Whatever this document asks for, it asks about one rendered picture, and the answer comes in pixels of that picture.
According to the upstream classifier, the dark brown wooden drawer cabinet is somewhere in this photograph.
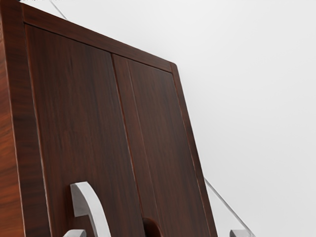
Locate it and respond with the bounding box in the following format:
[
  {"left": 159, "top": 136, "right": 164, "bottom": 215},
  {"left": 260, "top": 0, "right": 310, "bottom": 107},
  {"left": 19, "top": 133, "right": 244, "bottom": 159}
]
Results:
[{"left": 0, "top": 0, "right": 219, "bottom": 237}]

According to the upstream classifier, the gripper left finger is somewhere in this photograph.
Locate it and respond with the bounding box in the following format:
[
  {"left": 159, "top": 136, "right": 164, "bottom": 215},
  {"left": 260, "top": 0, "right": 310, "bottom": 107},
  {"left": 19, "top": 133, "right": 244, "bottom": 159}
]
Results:
[{"left": 62, "top": 229, "right": 87, "bottom": 237}]

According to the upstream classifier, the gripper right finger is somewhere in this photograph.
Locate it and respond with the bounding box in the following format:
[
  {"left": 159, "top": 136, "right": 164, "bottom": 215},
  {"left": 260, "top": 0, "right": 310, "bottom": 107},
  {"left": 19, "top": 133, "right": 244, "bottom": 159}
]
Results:
[{"left": 229, "top": 229, "right": 251, "bottom": 237}]

